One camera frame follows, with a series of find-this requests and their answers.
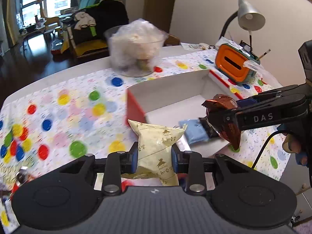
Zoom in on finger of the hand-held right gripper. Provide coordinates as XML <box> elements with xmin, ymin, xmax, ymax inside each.
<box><xmin>207</xmin><ymin>108</ymin><xmax>240</xmax><ymax>130</ymax></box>
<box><xmin>235</xmin><ymin>85</ymin><xmax>306</xmax><ymax>108</ymax></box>

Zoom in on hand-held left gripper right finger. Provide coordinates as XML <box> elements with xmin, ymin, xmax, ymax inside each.
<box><xmin>171</xmin><ymin>144</ymin><xmax>246</xmax><ymax>195</ymax></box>

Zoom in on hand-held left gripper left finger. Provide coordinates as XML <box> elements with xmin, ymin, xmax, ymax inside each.
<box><xmin>61</xmin><ymin>143</ymin><xmax>139</xmax><ymax>196</ymax></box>

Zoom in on shiny brown snack packet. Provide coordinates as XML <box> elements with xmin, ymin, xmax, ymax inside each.
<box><xmin>202</xmin><ymin>94</ymin><xmax>242</xmax><ymax>149</ymax></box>

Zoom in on cream drink powder packet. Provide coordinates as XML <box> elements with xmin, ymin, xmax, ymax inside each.
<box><xmin>121</xmin><ymin>119</ymin><xmax>188</xmax><ymax>187</ymax></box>

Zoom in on light blue snack packet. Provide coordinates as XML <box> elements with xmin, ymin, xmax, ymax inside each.
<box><xmin>179</xmin><ymin>119</ymin><xmax>210</xmax><ymax>145</ymax></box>

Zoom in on red cardboard box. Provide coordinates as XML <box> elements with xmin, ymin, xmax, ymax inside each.
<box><xmin>126</xmin><ymin>69</ymin><xmax>244</xmax><ymax>156</ymax></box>

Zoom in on chocolate lollipop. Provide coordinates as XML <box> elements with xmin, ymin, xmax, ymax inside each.
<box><xmin>16</xmin><ymin>166</ymin><xmax>30</xmax><ymax>183</ymax></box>

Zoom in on red snack packet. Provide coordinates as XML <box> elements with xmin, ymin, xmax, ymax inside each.
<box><xmin>10</xmin><ymin>175</ymin><xmax>32</xmax><ymax>195</ymax></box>

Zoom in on person's right hand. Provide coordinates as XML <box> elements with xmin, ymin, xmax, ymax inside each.
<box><xmin>283</xmin><ymin>127</ymin><xmax>311</xmax><ymax>166</ymax></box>

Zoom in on clear plastic bag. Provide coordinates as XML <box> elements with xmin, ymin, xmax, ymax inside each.
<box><xmin>242</xmin><ymin>60</ymin><xmax>283</xmax><ymax>88</ymax></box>

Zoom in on orange tissue box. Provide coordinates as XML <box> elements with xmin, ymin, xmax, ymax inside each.
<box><xmin>215</xmin><ymin>43</ymin><xmax>261</xmax><ymax>84</ymax></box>

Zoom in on pens in holder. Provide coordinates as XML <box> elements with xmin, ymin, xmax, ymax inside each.
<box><xmin>240</xmin><ymin>38</ymin><xmax>271</xmax><ymax>60</ymax></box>

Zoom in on balloon print tablecloth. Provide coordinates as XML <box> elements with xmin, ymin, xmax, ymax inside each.
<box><xmin>0</xmin><ymin>47</ymin><xmax>293</xmax><ymax>227</ymax></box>

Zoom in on paper leaflet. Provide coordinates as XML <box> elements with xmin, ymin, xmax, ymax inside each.
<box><xmin>180</xmin><ymin>43</ymin><xmax>216</xmax><ymax>51</ymax></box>

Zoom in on grey desk lamp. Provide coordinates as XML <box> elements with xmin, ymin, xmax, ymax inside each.
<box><xmin>219</xmin><ymin>0</ymin><xmax>266</xmax><ymax>51</ymax></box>

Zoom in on clear plastic tub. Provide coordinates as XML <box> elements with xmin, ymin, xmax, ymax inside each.
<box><xmin>104</xmin><ymin>24</ymin><xmax>168</xmax><ymax>77</ymax></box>

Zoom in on bag of puffed rice cakes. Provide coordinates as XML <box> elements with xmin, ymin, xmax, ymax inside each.
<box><xmin>108</xmin><ymin>19</ymin><xmax>168</xmax><ymax>69</ymax></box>

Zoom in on wooden door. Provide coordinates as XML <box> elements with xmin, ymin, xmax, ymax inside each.
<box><xmin>144</xmin><ymin>0</ymin><xmax>179</xmax><ymax>39</ymax></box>

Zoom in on black coat on sofa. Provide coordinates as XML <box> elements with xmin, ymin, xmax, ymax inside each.
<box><xmin>73</xmin><ymin>0</ymin><xmax>129</xmax><ymax>42</ymax></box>

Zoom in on beige cloth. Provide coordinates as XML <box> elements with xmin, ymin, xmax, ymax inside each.
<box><xmin>74</xmin><ymin>12</ymin><xmax>97</xmax><ymax>30</ymax></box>

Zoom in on small wooden table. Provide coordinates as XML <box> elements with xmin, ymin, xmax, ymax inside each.
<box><xmin>19</xmin><ymin>17</ymin><xmax>61</xmax><ymax>39</ymax></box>

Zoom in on teal sofa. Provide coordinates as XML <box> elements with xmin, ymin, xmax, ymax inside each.
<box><xmin>78</xmin><ymin>0</ymin><xmax>108</xmax><ymax>12</ymax></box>

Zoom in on window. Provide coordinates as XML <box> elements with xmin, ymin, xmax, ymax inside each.
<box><xmin>15</xmin><ymin>0</ymin><xmax>74</xmax><ymax>27</ymax></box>

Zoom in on black cable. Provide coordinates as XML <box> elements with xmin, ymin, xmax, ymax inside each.
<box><xmin>251</xmin><ymin>130</ymin><xmax>287</xmax><ymax>170</ymax></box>

